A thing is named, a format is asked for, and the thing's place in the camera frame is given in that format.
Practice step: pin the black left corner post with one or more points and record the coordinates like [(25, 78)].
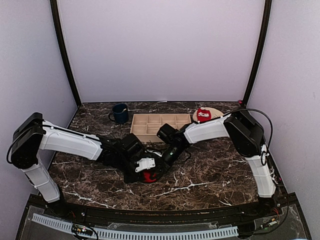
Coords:
[(63, 51)]

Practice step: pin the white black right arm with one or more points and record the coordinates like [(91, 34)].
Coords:
[(245, 133)]

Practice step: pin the black right corner post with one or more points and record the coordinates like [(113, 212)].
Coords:
[(258, 53)]

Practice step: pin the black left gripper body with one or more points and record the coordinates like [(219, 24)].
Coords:
[(128, 178)]

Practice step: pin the black corner post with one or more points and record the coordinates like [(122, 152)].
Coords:
[(63, 51), (258, 53)]

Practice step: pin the round beige decorated plate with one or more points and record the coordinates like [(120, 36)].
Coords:
[(214, 113)]

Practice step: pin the plain red sock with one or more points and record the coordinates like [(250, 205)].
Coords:
[(149, 177)]

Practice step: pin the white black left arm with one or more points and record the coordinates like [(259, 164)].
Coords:
[(37, 134)]

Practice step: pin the red santa sock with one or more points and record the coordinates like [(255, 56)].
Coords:
[(203, 114)]

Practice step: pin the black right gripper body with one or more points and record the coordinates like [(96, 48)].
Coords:
[(166, 164)]

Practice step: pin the dark blue mug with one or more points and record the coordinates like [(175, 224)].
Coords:
[(119, 113)]

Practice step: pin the white slotted cable duct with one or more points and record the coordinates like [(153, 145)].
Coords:
[(123, 231)]

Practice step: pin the wooden compartment tray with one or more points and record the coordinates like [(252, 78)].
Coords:
[(146, 126)]

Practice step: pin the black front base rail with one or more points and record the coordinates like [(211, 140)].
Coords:
[(244, 214)]

